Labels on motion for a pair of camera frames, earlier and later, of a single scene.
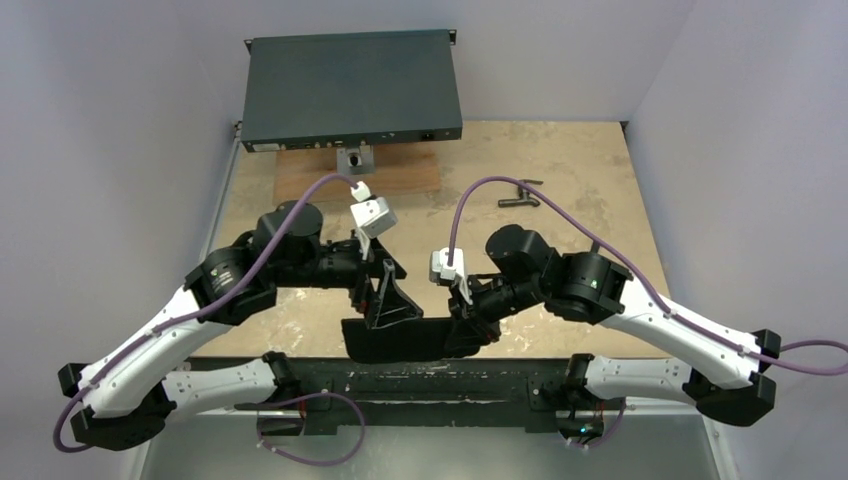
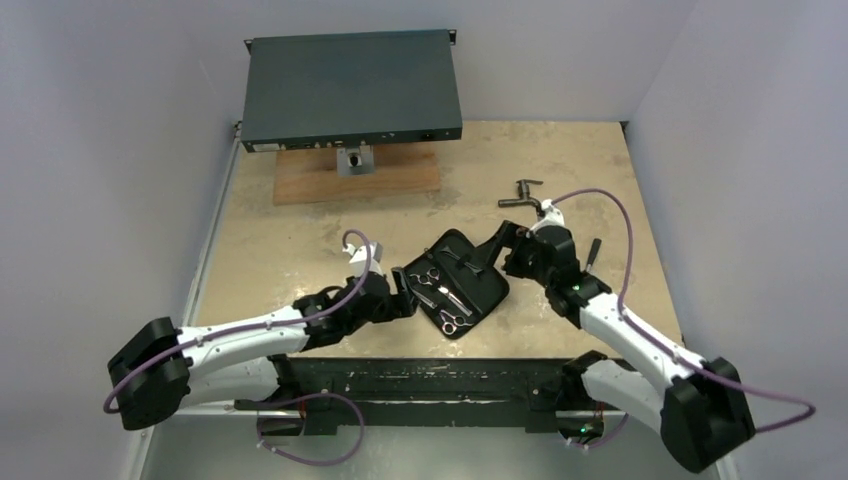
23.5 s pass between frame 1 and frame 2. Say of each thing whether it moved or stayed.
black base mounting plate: stayed
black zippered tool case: moved
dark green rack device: stayed
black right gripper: moved
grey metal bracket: stayed
